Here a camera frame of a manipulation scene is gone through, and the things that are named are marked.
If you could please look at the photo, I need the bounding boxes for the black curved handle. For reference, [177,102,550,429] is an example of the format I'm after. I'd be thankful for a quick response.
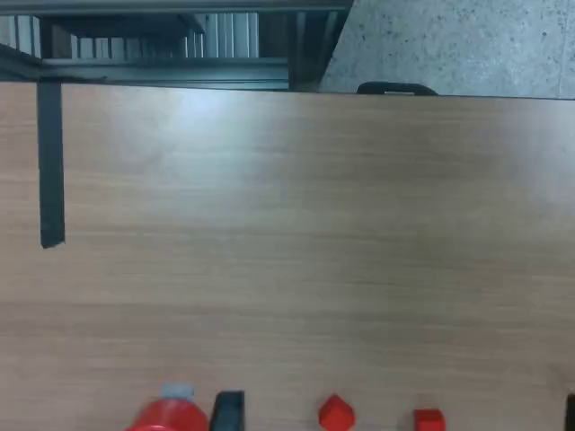
[356,81,439,97]

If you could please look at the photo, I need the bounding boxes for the black tape strip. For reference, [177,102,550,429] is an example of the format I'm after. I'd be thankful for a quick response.
[36,82,66,250]

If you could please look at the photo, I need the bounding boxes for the red plastic cup bin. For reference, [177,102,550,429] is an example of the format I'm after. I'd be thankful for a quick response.
[125,394,210,431]

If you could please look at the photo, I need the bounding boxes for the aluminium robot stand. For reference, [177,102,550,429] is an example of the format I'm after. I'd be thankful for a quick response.
[0,0,354,92]

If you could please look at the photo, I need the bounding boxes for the red cube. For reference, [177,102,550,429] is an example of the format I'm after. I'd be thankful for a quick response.
[318,393,357,430]
[413,408,447,431]

